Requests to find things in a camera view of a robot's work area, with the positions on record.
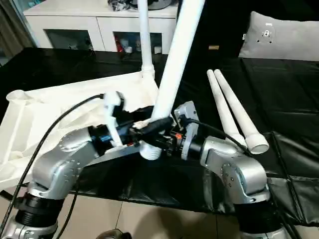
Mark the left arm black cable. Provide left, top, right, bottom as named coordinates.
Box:
left=0, top=93, right=107, bottom=225

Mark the white cabinet with glass doors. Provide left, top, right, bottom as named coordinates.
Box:
left=23, top=0, right=177, bottom=53

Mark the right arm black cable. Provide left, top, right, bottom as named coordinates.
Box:
left=185, top=119, right=302, bottom=239

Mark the black mat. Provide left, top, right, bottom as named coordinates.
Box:
left=0, top=47, right=319, bottom=225

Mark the white plastic table top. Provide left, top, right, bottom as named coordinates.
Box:
left=0, top=70, right=160, bottom=190

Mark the grey cushion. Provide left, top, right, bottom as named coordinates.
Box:
left=238, top=11, right=319, bottom=61

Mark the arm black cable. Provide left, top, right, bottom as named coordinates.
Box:
left=185, top=119, right=302, bottom=239
left=0, top=93, right=107, bottom=225

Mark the beige curtain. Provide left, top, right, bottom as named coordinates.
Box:
left=0, top=0, right=37, bottom=67

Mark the white plastic table leg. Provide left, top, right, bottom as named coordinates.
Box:
left=206, top=69, right=246, bottom=151
left=138, top=0, right=157, bottom=81
left=139, top=0, right=207, bottom=160
left=213, top=69, right=269, bottom=154

